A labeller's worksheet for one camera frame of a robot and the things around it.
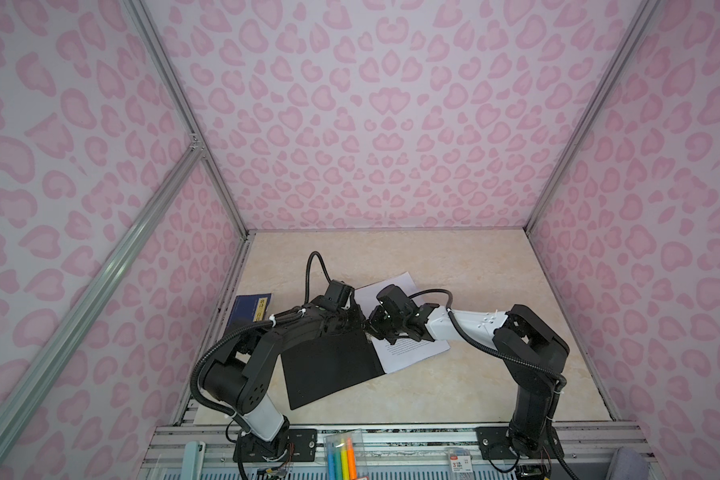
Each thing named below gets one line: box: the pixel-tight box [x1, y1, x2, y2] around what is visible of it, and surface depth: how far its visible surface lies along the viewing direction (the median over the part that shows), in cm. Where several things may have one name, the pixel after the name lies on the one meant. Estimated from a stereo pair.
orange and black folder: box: [281, 327, 386, 410], surface depth 87 cm
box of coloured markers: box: [323, 428, 364, 480], surface depth 72 cm
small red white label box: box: [446, 447, 473, 480], surface depth 71 cm
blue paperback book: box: [225, 293, 272, 333], surface depth 100 cm
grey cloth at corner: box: [606, 446, 650, 480], surface depth 69 cm
